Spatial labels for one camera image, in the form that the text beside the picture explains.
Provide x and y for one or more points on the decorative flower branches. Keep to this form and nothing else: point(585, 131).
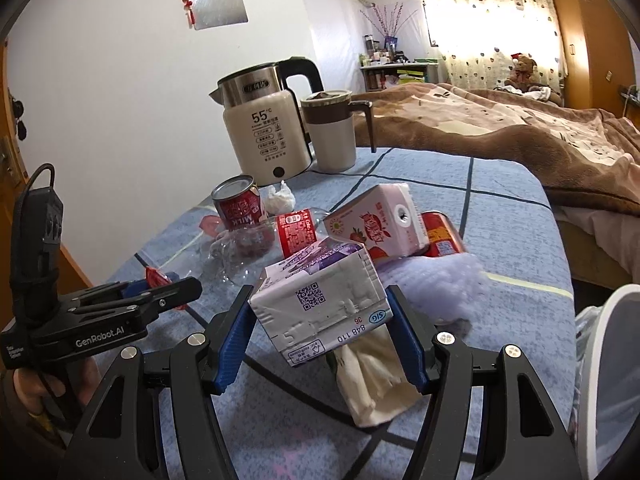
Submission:
point(395, 20)

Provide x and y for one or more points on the wooden wardrobe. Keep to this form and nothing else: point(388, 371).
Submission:
point(585, 20)

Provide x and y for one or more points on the silver reflective wall sheet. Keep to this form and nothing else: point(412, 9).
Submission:
point(220, 5)

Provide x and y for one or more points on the beige paper bag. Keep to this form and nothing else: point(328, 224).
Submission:
point(370, 380)

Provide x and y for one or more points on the red packet on table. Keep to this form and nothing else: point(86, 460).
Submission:
point(442, 237)

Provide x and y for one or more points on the spotted window curtain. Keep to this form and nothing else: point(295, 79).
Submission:
point(480, 20)

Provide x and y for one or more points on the white bed sheet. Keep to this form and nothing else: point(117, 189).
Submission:
point(600, 221)

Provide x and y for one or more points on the crumpled white tissue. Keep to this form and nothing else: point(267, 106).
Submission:
point(277, 200)

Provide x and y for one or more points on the white plastic bin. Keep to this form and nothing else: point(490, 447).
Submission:
point(617, 335)

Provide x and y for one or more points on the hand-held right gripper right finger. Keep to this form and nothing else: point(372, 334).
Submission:
point(405, 341)

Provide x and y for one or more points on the white and purple carton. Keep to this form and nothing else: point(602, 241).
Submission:
point(320, 305)

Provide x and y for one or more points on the bed base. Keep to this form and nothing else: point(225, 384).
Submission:
point(595, 257)

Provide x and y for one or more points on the wooden door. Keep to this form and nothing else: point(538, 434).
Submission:
point(7, 160)

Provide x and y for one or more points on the plastic wrapper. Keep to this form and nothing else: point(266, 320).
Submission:
point(295, 232)

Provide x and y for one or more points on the brown teddy bear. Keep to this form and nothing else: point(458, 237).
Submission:
point(524, 70)

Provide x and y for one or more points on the pink strawberry milk carton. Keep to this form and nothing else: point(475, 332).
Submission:
point(380, 225)

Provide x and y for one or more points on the clear bin liner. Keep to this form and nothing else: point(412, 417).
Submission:
point(587, 360)

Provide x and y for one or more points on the small red wrapper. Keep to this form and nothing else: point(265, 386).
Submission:
point(156, 276)

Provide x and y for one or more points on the red milk can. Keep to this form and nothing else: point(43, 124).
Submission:
point(240, 212)

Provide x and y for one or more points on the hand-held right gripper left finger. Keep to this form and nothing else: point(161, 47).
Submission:
point(235, 341)

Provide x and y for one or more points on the red knot wall ornament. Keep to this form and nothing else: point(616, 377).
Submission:
point(188, 2)

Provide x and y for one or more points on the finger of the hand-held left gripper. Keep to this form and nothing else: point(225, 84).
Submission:
point(180, 290)
point(137, 287)

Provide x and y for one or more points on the cream electric kettle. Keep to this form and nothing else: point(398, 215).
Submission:
point(265, 130)

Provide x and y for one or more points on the shelf with bottles and vase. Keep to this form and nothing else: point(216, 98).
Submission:
point(400, 69)

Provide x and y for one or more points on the group of bottles on desk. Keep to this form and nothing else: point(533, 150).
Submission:
point(377, 52)

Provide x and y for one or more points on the person's left hand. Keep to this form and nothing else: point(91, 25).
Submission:
point(35, 392)

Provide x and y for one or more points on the brown floral blanket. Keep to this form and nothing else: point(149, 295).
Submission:
point(500, 130)

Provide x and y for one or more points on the blue checked tablecloth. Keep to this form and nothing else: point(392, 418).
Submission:
point(500, 240)

